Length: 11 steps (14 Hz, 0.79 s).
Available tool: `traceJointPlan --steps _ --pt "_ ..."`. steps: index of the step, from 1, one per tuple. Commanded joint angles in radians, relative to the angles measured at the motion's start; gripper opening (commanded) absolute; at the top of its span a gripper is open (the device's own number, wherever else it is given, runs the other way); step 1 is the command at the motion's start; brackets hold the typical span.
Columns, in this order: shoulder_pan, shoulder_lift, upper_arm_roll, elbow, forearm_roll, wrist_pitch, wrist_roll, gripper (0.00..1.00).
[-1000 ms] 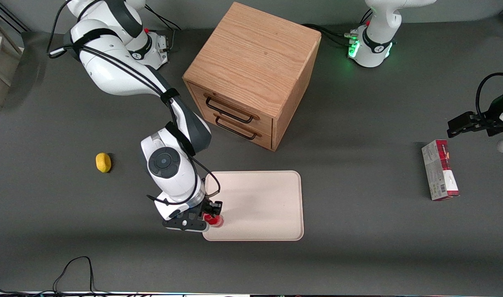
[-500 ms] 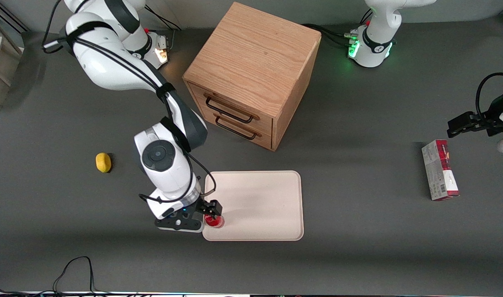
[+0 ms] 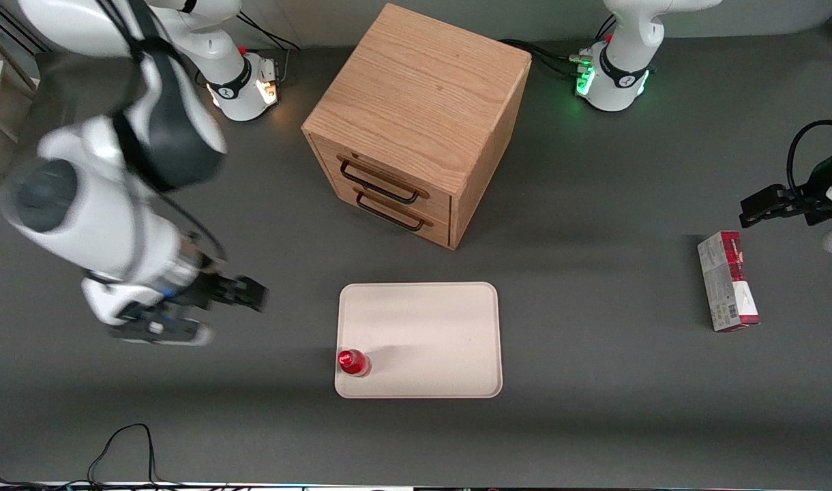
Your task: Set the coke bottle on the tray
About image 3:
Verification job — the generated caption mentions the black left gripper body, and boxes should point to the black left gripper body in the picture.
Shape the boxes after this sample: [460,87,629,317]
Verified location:
[791,146,832,226]

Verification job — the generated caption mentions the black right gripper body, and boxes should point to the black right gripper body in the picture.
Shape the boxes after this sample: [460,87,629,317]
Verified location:
[176,269,239,313]

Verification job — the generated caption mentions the red coke bottle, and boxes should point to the red coke bottle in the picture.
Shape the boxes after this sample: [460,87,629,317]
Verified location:
[337,348,372,378]

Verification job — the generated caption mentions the beige rectangular tray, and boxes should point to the beige rectangular tray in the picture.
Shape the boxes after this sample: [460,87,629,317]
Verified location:
[334,282,503,400]

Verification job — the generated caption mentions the red and white carton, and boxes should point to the red and white carton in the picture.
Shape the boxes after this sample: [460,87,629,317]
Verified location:
[697,230,761,333]

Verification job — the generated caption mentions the wooden drawer front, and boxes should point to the wooden drawer front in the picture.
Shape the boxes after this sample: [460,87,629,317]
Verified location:
[310,135,454,220]
[334,179,452,248]

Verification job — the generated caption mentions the wooden two-drawer cabinet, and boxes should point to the wooden two-drawer cabinet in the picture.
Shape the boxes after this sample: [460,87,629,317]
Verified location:
[301,3,533,251]

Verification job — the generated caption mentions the white plastic rack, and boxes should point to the white plastic rack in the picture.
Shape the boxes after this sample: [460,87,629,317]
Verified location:
[0,30,40,186]

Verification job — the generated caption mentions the black looped wrist cable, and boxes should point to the black looped wrist cable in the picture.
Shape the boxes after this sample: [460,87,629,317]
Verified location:
[786,120,832,198]

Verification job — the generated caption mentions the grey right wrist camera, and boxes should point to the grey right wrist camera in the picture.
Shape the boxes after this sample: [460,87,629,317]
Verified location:
[108,315,213,347]

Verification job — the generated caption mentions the black metal drawer handle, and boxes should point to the black metal drawer handle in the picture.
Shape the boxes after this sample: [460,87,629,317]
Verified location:
[356,191,426,233]
[339,158,421,205]

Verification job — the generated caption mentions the black table-edge cable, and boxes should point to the black table-edge cable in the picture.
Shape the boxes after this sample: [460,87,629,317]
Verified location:
[0,423,185,489]

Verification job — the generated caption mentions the black right arm base cables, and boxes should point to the black right arm base cables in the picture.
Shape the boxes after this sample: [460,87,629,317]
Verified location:
[236,12,303,84]

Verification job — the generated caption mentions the black arm base cables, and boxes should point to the black arm base cables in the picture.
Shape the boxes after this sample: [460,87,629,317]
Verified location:
[236,12,303,84]
[499,14,618,77]

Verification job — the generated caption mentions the black left arm base cables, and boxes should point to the black left arm base cables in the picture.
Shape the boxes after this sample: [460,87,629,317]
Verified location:
[499,14,618,77]

